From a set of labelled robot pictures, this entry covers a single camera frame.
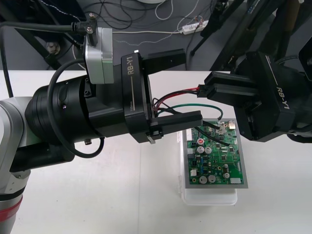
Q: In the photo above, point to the black metal frame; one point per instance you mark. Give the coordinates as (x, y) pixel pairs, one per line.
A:
(31, 40)

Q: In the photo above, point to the green circuit board grey frame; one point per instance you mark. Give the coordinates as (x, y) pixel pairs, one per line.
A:
(219, 161)

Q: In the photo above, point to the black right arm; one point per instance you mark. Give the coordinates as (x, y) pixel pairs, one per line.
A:
(308, 63)

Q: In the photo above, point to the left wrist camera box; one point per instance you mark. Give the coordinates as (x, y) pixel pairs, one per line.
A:
(97, 65)

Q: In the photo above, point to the milky plastic box with lid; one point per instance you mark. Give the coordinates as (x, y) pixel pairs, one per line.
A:
(209, 198)

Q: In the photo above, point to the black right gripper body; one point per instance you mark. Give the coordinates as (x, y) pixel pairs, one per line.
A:
(275, 97)

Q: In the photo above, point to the silver and black left arm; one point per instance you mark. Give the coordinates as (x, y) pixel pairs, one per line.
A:
(58, 104)

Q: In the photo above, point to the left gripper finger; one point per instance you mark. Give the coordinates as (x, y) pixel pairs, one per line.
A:
(165, 59)
(178, 120)

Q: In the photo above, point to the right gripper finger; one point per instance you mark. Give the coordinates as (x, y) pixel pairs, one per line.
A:
(234, 95)
(231, 79)

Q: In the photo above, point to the white power strip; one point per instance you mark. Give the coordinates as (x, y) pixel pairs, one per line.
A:
(192, 28)

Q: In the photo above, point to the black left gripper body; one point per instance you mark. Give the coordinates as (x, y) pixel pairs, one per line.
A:
(135, 102)

